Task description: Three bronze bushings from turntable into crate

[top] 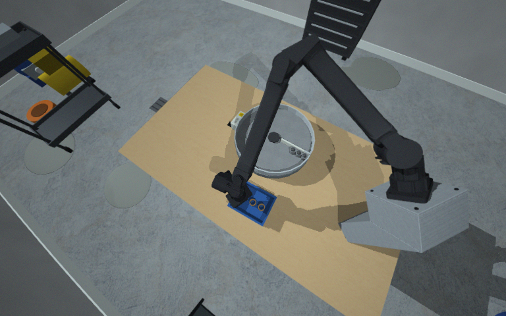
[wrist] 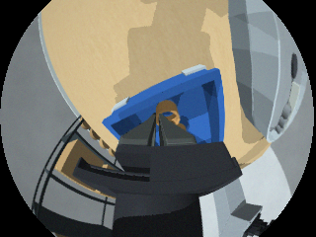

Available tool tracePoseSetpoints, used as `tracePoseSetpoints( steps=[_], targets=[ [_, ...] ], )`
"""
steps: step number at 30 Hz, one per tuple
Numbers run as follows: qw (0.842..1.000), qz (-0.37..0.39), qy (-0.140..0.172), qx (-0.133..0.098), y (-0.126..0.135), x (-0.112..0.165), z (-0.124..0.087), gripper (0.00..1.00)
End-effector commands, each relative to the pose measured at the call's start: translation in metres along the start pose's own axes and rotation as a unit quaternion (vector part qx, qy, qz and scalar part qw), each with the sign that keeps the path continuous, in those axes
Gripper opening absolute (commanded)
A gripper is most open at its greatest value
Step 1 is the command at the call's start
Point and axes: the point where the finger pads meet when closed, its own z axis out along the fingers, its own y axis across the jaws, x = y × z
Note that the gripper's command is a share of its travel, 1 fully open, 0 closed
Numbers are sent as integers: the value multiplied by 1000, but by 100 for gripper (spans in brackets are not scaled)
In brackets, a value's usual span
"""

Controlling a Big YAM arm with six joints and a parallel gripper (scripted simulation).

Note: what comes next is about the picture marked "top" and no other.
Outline blue crate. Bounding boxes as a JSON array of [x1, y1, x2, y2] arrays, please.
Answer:
[[227, 181, 277, 226]]

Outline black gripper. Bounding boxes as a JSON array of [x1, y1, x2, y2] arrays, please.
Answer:
[[226, 184, 252, 208]]

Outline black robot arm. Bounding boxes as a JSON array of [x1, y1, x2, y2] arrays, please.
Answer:
[[211, 34, 434, 203]]

